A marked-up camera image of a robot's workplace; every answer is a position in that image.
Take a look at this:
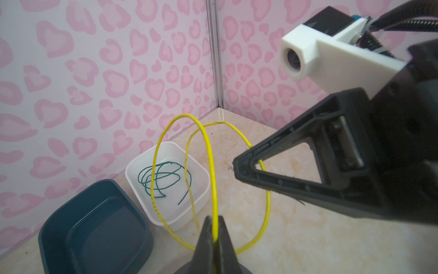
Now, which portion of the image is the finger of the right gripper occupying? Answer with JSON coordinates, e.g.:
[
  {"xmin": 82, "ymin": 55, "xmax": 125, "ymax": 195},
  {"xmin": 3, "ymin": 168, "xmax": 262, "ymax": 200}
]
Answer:
[
  {"xmin": 233, "ymin": 161, "xmax": 387, "ymax": 219},
  {"xmin": 233, "ymin": 89, "xmax": 376, "ymax": 171}
]

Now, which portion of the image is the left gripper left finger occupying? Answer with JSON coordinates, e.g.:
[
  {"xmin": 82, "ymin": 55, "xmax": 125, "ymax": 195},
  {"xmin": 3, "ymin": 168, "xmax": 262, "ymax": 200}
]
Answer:
[{"xmin": 193, "ymin": 216, "xmax": 214, "ymax": 274}]

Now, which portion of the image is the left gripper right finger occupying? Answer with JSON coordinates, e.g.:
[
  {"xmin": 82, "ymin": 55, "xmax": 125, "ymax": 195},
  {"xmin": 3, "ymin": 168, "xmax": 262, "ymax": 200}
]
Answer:
[{"xmin": 215, "ymin": 216, "xmax": 238, "ymax": 274}]

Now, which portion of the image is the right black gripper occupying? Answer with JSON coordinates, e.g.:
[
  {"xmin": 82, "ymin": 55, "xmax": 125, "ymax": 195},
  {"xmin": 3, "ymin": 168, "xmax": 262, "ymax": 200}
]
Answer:
[{"xmin": 355, "ymin": 37, "xmax": 438, "ymax": 227}]

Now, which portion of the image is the dark teal plastic tray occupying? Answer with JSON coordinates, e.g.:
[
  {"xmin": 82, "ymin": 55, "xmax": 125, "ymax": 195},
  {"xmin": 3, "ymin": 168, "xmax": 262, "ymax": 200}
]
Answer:
[{"xmin": 38, "ymin": 179, "xmax": 154, "ymax": 274}]

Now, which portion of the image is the yellow cable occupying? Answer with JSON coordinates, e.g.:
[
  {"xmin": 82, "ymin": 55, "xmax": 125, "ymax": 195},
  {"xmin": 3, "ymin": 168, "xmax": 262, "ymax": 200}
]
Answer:
[{"xmin": 150, "ymin": 113, "xmax": 271, "ymax": 255}]

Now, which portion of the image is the white plastic tray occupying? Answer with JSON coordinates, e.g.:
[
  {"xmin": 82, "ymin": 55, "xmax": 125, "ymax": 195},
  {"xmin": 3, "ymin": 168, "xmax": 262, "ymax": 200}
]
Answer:
[{"xmin": 125, "ymin": 142, "xmax": 211, "ymax": 231}]

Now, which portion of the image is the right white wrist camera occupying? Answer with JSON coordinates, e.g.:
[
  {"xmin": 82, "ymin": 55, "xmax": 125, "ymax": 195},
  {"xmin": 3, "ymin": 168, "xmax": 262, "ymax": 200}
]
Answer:
[{"xmin": 279, "ymin": 6, "xmax": 406, "ymax": 98}]

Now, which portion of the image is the dark green cable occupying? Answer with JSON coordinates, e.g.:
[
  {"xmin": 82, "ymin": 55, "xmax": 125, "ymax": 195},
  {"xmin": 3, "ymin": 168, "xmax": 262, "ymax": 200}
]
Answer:
[{"xmin": 137, "ymin": 161, "xmax": 192, "ymax": 206}]

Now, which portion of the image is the right aluminium frame strut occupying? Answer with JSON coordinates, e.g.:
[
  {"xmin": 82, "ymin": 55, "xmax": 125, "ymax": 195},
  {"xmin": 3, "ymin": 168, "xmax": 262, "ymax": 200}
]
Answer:
[{"xmin": 206, "ymin": 0, "xmax": 225, "ymax": 108}]

